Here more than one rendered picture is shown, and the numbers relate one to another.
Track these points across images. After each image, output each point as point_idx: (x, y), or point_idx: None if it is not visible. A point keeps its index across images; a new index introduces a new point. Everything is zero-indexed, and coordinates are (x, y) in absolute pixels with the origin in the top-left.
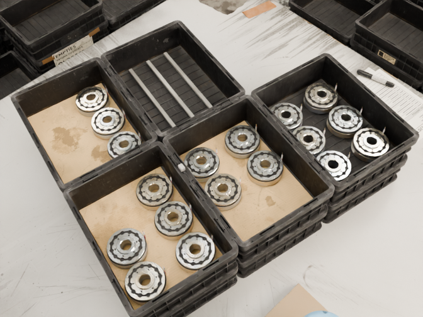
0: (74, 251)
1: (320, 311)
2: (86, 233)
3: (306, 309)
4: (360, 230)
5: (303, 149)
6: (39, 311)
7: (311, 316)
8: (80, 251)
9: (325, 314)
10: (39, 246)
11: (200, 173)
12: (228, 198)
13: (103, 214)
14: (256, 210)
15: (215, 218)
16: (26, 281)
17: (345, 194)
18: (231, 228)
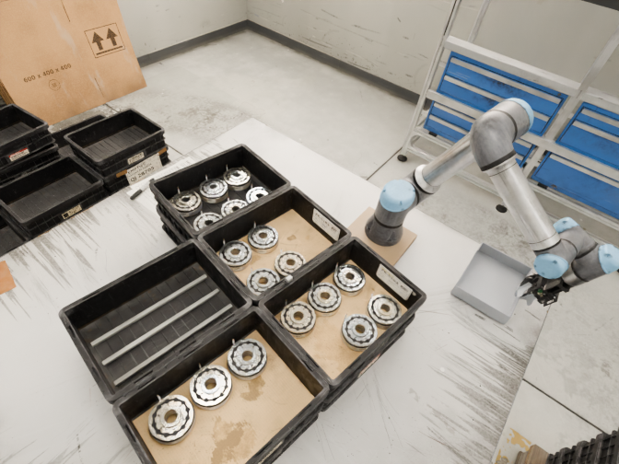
0: (346, 418)
1: (384, 193)
2: (372, 348)
3: (355, 233)
4: None
5: (259, 200)
6: (412, 435)
7: (390, 196)
8: (345, 411)
9: (386, 190)
10: (350, 461)
11: (275, 281)
12: (298, 258)
13: (327, 365)
14: (301, 246)
15: (332, 250)
16: (390, 463)
17: None
18: (338, 240)
